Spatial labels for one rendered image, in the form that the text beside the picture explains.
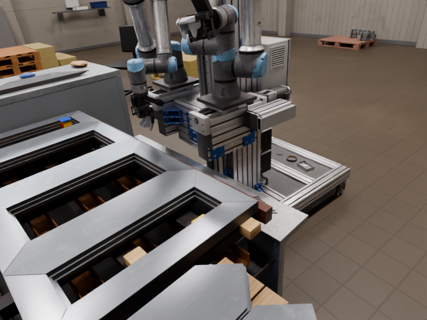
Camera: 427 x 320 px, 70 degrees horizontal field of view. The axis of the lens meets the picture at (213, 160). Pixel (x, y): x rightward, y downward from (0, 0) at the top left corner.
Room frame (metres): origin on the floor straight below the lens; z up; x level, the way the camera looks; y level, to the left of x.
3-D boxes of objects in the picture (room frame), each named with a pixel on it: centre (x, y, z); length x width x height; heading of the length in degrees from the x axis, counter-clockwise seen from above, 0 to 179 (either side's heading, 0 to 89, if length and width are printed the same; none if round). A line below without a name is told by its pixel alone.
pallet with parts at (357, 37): (8.02, -3.58, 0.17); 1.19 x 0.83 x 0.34; 35
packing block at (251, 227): (0.80, -0.11, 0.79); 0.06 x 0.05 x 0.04; 132
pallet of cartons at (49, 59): (7.12, 3.41, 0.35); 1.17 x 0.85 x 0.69; 35
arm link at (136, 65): (1.48, 0.33, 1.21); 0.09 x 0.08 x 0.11; 0
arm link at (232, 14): (1.22, -0.08, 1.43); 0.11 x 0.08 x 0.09; 151
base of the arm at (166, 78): (1.92, 0.20, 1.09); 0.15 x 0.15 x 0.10
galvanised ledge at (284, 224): (1.39, 0.13, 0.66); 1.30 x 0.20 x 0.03; 42
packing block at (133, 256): (0.70, 0.27, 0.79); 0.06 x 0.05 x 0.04; 132
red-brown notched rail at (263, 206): (1.46, 0.36, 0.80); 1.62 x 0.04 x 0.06; 42
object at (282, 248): (1.34, 0.19, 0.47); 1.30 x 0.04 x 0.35; 42
